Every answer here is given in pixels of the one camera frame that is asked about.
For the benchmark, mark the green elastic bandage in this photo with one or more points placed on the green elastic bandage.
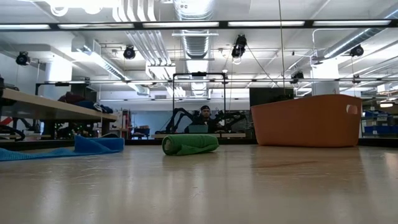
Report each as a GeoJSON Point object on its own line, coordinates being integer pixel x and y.
{"type": "Point", "coordinates": [192, 144]}

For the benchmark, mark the blue elastic bandage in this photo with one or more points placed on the blue elastic bandage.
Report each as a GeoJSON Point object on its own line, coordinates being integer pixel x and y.
{"type": "Point", "coordinates": [99, 144]}

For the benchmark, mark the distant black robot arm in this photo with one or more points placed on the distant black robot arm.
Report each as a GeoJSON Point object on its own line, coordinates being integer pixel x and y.
{"type": "Point", "coordinates": [178, 115]}
{"type": "Point", "coordinates": [233, 115]}

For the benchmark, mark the person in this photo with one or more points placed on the person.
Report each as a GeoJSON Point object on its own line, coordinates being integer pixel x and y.
{"type": "Point", "coordinates": [205, 119]}

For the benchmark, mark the teal laptop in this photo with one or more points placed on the teal laptop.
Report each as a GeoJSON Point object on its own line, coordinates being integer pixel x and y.
{"type": "Point", "coordinates": [198, 129]}

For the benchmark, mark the distant wooden table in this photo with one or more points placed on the distant wooden table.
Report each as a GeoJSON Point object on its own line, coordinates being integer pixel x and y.
{"type": "Point", "coordinates": [230, 136]}

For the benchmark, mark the blue cart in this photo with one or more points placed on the blue cart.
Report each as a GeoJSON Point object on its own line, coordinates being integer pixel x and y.
{"type": "Point", "coordinates": [141, 131]}

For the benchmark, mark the red and white rack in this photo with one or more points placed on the red and white rack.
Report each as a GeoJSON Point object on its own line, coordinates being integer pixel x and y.
{"type": "Point", "coordinates": [126, 121]}

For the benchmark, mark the orange plastic bin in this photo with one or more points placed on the orange plastic bin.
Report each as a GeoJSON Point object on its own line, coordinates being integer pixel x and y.
{"type": "Point", "coordinates": [304, 124]}

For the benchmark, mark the dark clothing pile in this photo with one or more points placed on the dark clothing pile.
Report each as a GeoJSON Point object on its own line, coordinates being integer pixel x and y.
{"type": "Point", "coordinates": [74, 99]}

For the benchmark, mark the black overhead light bar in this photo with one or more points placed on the black overhead light bar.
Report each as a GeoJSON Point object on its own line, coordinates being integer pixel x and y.
{"type": "Point", "coordinates": [309, 23]}

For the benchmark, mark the blue storage bins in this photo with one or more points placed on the blue storage bins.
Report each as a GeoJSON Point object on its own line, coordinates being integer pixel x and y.
{"type": "Point", "coordinates": [379, 129]}

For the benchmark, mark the distant black rig frame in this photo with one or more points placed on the distant black rig frame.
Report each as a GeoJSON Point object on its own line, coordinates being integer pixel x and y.
{"type": "Point", "coordinates": [199, 74]}

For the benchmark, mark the distant overhead light rail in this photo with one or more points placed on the distant overhead light rail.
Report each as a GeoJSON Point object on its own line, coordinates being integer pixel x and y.
{"type": "Point", "coordinates": [248, 80]}

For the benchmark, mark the wooden workbench with grey frame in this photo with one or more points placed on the wooden workbench with grey frame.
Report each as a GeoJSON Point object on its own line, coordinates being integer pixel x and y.
{"type": "Point", "coordinates": [46, 109]}

